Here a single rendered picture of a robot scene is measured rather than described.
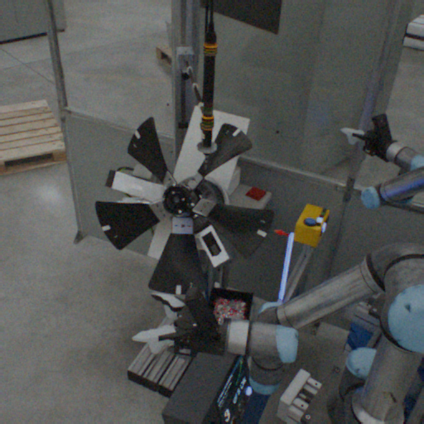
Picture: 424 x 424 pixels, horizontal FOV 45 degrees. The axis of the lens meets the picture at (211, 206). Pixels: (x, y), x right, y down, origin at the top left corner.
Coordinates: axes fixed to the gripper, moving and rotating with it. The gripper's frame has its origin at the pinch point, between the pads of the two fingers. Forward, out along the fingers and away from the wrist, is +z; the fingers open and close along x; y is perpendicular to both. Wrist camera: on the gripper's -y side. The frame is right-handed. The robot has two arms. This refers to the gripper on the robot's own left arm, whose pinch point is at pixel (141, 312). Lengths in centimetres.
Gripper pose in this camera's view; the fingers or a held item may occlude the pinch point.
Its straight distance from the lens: 118.7
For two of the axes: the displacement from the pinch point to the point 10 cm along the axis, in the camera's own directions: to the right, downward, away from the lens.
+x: 1.7, -4.7, 8.7
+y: -0.6, 8.7, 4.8
